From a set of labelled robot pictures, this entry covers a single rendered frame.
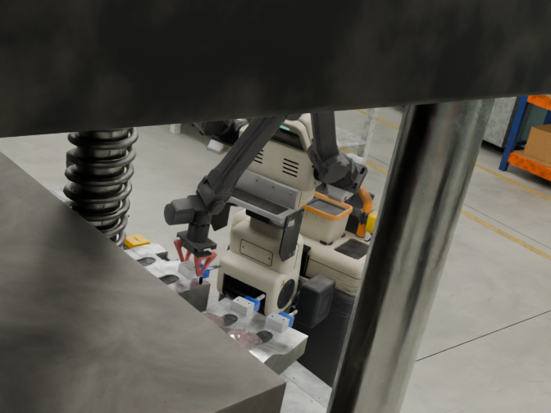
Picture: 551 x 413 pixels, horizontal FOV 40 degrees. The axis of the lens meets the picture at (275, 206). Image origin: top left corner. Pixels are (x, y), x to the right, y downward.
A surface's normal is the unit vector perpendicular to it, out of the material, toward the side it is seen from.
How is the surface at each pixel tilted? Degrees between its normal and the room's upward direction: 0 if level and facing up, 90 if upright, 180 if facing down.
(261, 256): 98
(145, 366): 0
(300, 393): 0
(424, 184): 90
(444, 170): 90
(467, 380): 0
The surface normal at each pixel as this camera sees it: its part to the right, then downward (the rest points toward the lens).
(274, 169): -0.54, 0.37
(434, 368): 0.18, -0.91
